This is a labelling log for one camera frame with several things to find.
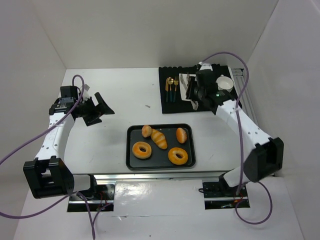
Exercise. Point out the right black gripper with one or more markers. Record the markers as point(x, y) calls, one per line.
point(191, 88)

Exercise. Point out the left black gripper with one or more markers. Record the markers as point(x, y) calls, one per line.
point(90, 110)

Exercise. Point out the metal tongs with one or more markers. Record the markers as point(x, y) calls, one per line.
point(191, 87)

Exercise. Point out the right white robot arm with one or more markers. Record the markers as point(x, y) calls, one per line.
point(260, 154)

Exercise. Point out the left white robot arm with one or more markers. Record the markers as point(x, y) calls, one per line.
point(47, 175)

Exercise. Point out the striped long bread roll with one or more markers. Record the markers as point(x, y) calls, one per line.
point(159, 139)

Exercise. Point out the white square plate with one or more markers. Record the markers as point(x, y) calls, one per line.
point(182, 92)

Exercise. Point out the gold fork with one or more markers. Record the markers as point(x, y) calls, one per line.
point(176, 83)

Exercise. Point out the black placemat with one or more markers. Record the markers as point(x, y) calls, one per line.
point(180, 106)

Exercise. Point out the gold spoon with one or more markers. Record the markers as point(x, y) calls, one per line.
point(170, 83)

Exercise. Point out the gold knife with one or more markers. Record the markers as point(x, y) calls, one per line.
point(167, 90)

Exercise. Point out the white cup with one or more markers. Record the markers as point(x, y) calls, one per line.
point(225, 83)

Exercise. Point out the round bun right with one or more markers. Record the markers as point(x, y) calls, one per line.
point(181, 135)

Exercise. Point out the small round bun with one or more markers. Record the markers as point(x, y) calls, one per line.
point(146, 131)

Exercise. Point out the glazed donut left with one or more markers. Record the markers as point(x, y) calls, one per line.
point(142, 150)

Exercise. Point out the glazed donut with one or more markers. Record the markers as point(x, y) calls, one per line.
point(142, 150)
point(178, 156)

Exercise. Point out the glazed donut right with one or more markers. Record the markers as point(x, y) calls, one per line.
point(178, 156)

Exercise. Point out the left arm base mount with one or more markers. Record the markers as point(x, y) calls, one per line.
point(100, 197)

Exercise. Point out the aluminium front rail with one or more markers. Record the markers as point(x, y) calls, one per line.
point(157, 176)

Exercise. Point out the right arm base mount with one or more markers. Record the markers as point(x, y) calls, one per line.
point(219, 197)

